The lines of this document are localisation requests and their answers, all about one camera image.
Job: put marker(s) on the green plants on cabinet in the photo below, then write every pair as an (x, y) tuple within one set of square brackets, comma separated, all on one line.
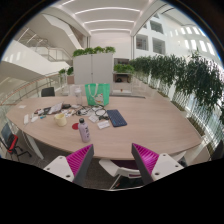
[(93, 50)]

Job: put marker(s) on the row of tall green plants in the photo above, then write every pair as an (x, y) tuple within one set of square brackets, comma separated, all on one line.
[(196, 80)]

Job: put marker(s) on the white cabinet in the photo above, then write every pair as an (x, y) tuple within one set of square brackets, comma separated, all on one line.
[(93, 70)]

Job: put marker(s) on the black and red chair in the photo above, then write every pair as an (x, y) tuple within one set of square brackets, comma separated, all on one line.
[(8, 136)]

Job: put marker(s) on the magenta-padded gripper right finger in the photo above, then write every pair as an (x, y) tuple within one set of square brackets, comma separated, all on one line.
[(146, 160)]

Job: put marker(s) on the green tote bag cat print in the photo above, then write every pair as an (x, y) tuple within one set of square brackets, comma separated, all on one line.
[(97, 95)]

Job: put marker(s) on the shelf unit with plants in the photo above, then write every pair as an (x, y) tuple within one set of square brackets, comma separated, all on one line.
[(123, 71)]

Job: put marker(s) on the flat round red coaster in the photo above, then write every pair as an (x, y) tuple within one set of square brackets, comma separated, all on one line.
[(74, 126)]

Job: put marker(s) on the white oblong device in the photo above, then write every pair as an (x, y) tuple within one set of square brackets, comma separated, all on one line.
[(26, 119)]

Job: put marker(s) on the dark blue keyboard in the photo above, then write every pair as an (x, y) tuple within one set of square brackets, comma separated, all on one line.
[(116, 118)]

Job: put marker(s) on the purple drink bottle black cap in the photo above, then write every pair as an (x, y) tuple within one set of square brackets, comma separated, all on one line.
[(84, 132)]

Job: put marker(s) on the clear shaker bottle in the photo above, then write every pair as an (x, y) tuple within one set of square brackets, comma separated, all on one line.
[(78, 97)]

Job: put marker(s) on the ceiling light strips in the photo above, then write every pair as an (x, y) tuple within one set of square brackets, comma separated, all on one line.
[(108, 21)]

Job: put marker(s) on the cream yellow mug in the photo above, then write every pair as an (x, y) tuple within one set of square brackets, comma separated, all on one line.
[(60, 120)]

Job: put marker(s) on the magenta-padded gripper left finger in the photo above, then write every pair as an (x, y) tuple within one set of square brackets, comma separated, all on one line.
[(76, 160)]

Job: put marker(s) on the white card packet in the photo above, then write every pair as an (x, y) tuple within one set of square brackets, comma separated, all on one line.
[(103, 124)]

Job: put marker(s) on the potted plant planter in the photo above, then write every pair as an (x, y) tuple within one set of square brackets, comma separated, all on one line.
[(70, 75)]

